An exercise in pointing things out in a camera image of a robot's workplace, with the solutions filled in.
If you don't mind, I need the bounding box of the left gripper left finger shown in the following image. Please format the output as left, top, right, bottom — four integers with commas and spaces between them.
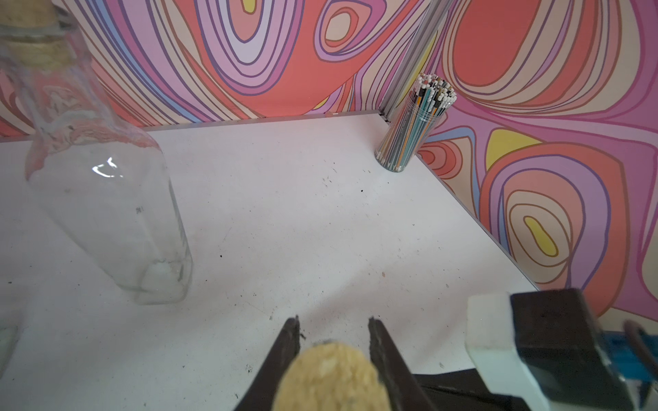
234, 317, 301, 411

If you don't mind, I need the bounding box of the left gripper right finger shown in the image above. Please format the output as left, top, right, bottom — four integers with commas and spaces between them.
368, 317, 436, 411

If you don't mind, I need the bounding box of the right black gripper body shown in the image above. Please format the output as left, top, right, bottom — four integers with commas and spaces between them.
414, 368, 529, 411

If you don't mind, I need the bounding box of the clear bottle blue label cork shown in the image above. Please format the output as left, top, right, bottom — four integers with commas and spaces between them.
272, 342, 392, 411

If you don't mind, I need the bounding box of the clear bottle red label cork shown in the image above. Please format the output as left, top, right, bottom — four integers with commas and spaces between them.
1, 1, 193, 305

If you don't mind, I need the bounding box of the clear bottle with black cap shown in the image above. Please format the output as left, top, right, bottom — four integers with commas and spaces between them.
0, 325, 20, 377

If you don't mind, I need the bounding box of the metal cup with pencils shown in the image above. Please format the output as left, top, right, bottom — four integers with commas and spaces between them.
375, 74, 458, 172

